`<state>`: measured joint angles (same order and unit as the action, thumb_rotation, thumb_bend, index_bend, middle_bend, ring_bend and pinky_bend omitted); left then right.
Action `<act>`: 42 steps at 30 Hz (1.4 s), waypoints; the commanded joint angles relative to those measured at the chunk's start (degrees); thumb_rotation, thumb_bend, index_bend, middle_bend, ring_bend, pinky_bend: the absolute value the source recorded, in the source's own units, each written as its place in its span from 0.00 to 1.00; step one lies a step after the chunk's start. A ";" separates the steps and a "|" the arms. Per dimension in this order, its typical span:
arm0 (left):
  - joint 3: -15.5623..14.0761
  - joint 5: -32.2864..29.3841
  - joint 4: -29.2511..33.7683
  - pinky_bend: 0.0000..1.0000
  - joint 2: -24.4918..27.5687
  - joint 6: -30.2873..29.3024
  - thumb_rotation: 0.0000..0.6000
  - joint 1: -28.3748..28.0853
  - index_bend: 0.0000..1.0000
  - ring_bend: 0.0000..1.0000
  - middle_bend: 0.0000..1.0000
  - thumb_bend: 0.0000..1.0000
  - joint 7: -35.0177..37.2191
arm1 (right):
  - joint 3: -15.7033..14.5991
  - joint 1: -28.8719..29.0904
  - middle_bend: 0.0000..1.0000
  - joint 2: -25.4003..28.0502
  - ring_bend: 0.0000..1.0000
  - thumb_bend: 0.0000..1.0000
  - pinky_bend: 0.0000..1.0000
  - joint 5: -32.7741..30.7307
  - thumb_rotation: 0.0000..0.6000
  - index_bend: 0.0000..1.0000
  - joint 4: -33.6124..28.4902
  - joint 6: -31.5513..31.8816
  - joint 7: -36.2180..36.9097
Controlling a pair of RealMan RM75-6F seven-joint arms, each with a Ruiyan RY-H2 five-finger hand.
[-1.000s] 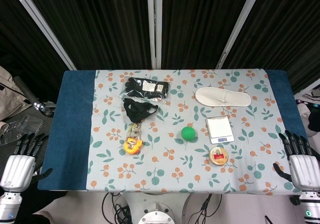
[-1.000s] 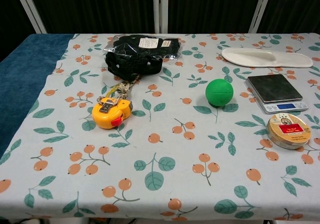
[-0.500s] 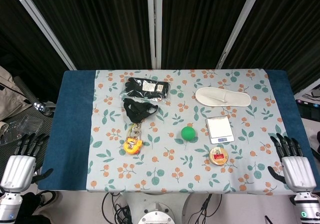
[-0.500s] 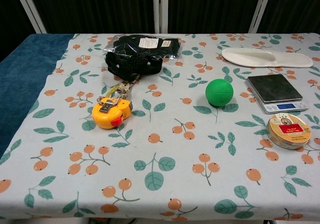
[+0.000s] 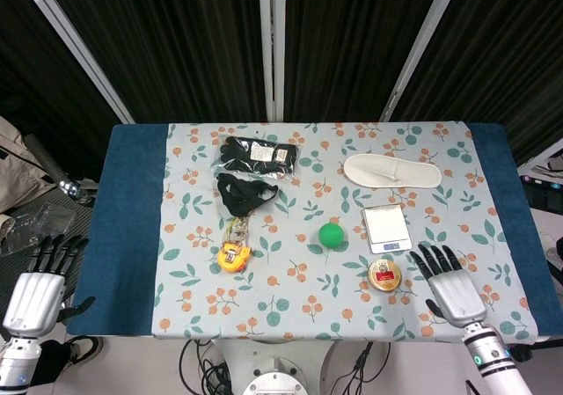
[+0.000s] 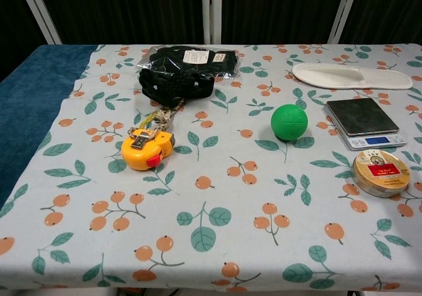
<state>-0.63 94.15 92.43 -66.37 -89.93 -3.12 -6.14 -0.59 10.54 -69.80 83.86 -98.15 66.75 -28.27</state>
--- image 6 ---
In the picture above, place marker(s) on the yellow tape measure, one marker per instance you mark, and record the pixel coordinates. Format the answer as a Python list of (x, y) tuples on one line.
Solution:
[(145, 152)]

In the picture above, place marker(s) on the digital kitchen scale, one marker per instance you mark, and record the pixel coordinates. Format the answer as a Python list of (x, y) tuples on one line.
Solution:
[(362, 118)]

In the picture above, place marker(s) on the round gold tin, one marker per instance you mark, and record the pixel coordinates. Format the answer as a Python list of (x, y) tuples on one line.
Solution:
[(380, 177)]

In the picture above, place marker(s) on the floral tablecloth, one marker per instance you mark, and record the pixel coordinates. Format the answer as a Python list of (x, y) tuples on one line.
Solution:
[(211, 194)]

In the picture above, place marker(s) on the green ball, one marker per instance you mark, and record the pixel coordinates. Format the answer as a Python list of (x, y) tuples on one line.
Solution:
[(289, 122)]

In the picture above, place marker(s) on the black item in plastic bag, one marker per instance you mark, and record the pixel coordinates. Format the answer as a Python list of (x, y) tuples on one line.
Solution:
[(194, 58)]

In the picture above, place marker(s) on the white slipper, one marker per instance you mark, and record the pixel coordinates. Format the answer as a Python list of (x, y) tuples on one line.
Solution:
[(352, 75)]

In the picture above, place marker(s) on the blue cloth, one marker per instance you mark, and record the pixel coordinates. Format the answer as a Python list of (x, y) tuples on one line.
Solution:
[(36, 91)]

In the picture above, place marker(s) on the white frame post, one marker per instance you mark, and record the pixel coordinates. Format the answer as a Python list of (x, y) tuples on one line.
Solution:
[(211, 11), (39, 9), (344, 11)]

